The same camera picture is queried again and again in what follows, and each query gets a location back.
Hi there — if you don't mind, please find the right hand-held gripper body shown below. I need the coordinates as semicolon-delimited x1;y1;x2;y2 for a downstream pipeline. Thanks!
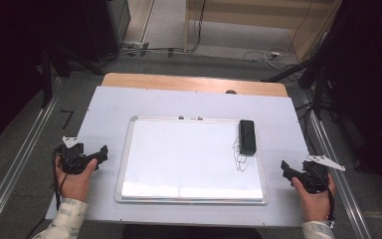
297;154;346;195

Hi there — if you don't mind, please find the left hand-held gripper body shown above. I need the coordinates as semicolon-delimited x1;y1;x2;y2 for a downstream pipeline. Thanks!
59;135;96;175

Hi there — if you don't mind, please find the black whiteboard eraser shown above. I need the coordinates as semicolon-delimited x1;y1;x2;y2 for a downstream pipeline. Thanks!
238;119;258;156

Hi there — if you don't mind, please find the silver framed whiteboard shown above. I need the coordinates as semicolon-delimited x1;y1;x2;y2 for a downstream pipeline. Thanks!
114;115;270;205

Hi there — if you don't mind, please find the person's right hand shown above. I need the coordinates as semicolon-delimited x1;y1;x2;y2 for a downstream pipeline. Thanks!
290;176;337;223

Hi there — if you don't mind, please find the person's left hand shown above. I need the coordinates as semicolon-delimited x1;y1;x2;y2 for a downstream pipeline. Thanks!
55;156;99;203

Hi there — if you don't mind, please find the white table cover sheet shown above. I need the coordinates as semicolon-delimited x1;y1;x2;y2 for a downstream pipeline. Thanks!
45;85;334;230

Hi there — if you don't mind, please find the black metal stand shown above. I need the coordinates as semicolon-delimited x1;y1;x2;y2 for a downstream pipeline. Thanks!
311;56;327;121

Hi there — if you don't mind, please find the wooden table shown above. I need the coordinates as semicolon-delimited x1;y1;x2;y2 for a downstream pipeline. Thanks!
100;72;289;99

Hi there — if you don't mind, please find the person's dark clothing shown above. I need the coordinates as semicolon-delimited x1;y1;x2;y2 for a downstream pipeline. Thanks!
121;224;264;239

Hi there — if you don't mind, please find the black cabinet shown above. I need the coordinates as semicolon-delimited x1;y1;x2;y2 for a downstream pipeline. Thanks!
81;0;132;64

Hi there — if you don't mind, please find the aluminium floor rail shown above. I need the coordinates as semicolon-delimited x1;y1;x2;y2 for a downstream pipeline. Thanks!
0;77;64;239
298;89;374;239

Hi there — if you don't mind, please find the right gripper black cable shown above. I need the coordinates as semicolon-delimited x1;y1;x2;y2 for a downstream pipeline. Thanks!
324;183;336;229

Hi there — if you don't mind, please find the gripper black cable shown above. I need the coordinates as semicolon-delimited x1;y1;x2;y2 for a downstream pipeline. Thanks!
51;145;70;211
324;183;336;229

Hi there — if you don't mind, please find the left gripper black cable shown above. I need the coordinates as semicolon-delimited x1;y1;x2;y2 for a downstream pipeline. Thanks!
51;145;70;211

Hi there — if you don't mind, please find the white floor cable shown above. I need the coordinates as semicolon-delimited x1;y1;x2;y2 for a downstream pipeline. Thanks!
242;47;292;72

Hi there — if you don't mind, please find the black floor cable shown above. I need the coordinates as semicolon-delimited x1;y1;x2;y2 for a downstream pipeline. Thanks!
95;0;208;69

